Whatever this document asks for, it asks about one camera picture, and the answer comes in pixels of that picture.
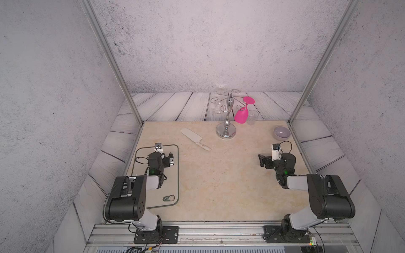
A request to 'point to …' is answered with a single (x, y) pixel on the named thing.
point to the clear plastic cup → (252, 115)
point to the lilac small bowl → (281, 133)
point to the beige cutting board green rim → (168, 194)
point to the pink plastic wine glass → (241, 114)
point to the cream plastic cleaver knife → (194, 137)
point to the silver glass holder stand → (226, 130)
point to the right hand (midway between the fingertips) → (269, 153)
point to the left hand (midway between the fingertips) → (164, 153)
